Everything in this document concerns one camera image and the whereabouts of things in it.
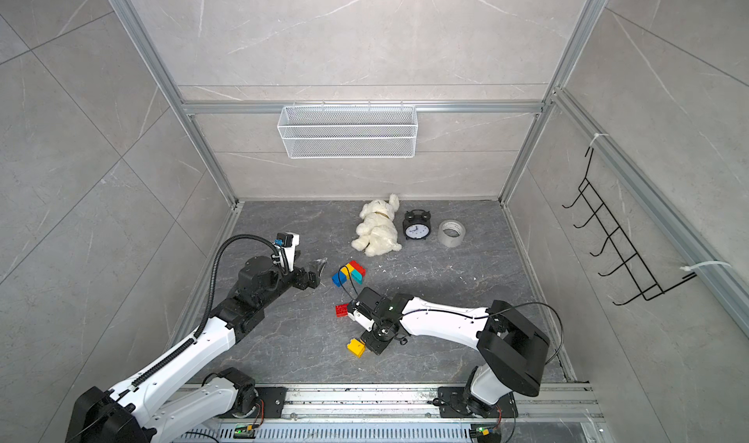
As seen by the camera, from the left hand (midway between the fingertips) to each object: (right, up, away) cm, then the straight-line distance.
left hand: (314, 252), depth 78 cm
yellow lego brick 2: (+11, -27, +2) cm, 29 cm away
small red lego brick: (+6, -19, +10) cm, 22 cm away
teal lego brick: (+10, -10, +17) cm, 22 cm away
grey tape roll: (+45, +4, +30) cm, 54 cm away
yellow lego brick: (+6, -8, +18) cm, 20 cm away
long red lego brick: (+10, -8, +21) cm, 24 cm away
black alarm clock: (+31, +7, +23) cm, 40 cm away
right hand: (+16, -26, +4) cm, 31 cm away
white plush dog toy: (+18, +6, +19) cm, 26 cm away
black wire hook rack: (+73, 0, -16) cm, 75 cm away
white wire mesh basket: (+7, +40, +22) cm, 46 cm away
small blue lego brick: (+4, -10, +16) cm, 19 cm away
